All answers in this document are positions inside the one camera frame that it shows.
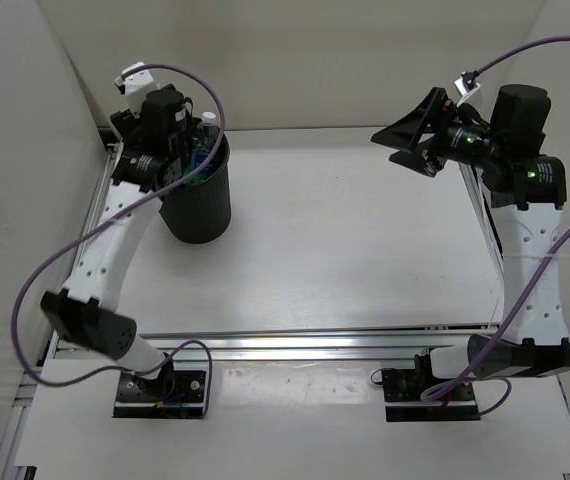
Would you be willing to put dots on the black plastic waste bin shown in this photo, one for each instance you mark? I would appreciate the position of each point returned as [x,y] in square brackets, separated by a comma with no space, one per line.
[199,214]

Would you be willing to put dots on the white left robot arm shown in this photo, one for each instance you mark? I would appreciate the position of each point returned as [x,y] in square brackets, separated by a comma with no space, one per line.
[84,312]

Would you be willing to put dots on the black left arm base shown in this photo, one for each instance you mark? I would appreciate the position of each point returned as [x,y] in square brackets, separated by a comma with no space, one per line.
[182,399]

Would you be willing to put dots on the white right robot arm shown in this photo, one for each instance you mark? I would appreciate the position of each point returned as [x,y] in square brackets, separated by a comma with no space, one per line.
[526,192]

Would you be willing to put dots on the clear water bottle blue label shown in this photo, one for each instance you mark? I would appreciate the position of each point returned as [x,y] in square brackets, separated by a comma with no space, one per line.
[207,131]

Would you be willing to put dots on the green plastic soda bottle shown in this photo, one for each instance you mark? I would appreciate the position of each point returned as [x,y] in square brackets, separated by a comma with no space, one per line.
[199,179]

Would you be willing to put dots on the aluminium table front rail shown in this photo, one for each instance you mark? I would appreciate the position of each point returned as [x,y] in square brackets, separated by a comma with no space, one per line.
[372,344]

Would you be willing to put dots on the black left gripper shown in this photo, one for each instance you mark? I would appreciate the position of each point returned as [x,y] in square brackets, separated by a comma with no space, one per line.
[128,124]

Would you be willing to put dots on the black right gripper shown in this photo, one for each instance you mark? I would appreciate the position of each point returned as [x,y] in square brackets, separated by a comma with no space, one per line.
[407,133]

